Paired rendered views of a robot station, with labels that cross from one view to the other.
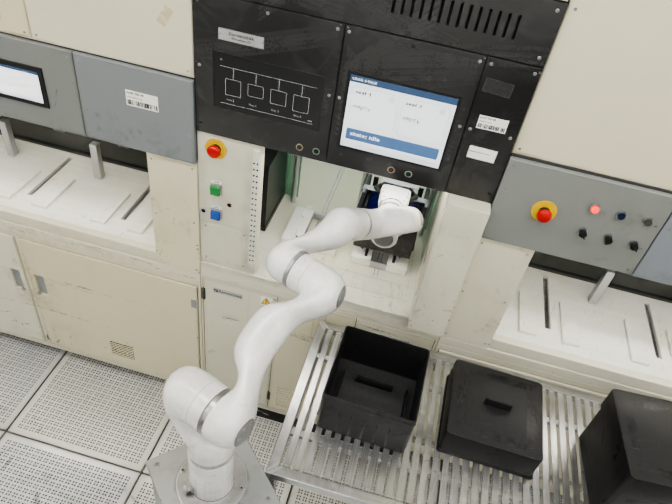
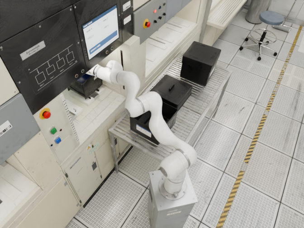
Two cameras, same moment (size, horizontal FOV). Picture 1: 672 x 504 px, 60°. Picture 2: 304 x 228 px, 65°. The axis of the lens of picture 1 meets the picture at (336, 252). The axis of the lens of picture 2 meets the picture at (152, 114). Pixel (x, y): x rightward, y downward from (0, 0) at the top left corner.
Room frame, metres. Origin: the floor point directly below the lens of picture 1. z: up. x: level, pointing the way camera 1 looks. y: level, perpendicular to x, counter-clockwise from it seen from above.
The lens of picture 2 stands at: (0.65, 0.92, 2.34)
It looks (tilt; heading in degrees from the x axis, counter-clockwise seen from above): 50 degrees down; 292
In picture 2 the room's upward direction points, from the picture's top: 4 degrees clockwise
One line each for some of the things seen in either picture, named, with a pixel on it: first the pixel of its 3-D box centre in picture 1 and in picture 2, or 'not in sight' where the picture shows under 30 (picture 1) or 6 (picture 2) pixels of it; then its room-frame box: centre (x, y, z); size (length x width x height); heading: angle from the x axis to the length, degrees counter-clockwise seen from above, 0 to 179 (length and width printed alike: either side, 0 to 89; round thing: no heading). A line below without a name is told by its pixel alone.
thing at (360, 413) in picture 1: (374, 387); (153, 119); (1.08, -0.19, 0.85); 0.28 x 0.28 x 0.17; 81
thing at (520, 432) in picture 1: (493, 412); (171, 91); (1.08, -0.57, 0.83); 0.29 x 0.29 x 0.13; 82
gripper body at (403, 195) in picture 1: (393, 200); (92, 68); (1.58, -0.16, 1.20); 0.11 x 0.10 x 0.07; 174
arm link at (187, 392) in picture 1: (200, 413); (173, 168); (0.76, 0.25, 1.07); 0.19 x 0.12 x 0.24; 62
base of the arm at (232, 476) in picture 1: (211, 465); (174, 180); (0.74, 0.22, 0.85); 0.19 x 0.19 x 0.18
